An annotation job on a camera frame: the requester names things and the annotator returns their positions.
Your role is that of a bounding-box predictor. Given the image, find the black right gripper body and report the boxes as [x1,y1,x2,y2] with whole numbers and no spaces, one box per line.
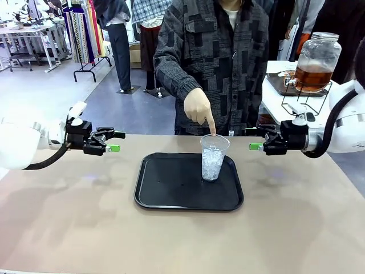
[279,119,311,152]

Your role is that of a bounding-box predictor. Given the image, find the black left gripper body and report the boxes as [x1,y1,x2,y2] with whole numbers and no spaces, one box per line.
[66,119,94,151]

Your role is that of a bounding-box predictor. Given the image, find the person's right forearm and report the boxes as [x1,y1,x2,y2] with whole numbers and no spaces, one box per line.
[153,54,205,101]

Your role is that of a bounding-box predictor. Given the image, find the person's left forearm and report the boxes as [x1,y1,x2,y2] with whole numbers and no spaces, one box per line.
[250,65,270,127]

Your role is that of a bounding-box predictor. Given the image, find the tall clear iced cup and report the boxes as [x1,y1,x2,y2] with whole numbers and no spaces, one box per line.
[200,134,231,183]

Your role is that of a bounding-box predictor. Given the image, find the person's right hand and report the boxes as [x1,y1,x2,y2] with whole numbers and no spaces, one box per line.
[183,88,218,138]

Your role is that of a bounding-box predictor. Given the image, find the dark brown bucket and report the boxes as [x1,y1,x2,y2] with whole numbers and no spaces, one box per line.
[257,113,277,126]

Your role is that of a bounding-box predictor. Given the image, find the white side table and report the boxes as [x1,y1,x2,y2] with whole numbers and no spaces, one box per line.
[259,59,354,126]

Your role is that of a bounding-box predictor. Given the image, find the dark tray under dispenser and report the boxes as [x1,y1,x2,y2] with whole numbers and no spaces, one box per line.
[265,72,330,97]

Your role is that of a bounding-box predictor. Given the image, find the person in grey patchwork jacket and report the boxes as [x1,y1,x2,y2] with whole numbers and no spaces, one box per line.
[153,0,270,136]

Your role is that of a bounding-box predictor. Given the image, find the glass tea dispenser jar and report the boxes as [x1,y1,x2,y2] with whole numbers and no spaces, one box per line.
[283,31,342,94]

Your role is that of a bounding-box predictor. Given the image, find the brown cardboard box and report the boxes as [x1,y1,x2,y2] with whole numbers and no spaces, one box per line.
[129,42,143,69]

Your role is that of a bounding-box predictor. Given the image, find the black plastic serving tray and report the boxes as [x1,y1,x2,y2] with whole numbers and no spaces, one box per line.
[133,152,245,212]

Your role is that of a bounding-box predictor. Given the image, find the mannequin with plaid shirt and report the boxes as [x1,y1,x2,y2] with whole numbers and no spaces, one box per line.
[131,0,164,98]

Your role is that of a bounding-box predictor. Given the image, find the colourful hanging fabrics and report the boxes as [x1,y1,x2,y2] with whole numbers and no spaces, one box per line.
[62,0,108,64]

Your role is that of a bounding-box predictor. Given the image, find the bystander in grey and orange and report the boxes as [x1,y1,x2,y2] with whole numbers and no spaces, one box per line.
[285,0,326,62]

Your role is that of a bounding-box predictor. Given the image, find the bystander in black clothing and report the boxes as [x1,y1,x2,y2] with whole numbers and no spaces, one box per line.
[310,0,365,86]

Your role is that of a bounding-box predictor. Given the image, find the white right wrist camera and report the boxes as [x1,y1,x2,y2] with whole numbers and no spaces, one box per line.
[287,103,316,126]

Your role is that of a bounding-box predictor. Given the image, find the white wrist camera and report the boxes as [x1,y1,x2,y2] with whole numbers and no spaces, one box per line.
[67,101,88,126]
[287,103,316,126]

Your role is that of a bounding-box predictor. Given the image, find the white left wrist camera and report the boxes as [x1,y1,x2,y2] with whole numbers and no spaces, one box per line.
[67,101,88,126]

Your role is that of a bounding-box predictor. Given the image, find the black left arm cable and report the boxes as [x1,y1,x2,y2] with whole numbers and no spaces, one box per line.
[22,142,72,171]

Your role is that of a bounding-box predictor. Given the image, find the black wire dispenser stand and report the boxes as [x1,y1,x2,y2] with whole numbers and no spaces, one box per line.
[281,81,334,115]

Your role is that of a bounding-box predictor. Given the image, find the black clothes rack frame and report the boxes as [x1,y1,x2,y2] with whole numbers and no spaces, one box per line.
[73,55,113,83]

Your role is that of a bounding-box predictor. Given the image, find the white metal frame table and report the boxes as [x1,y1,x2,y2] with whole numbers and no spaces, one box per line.
[0,24,71,74]

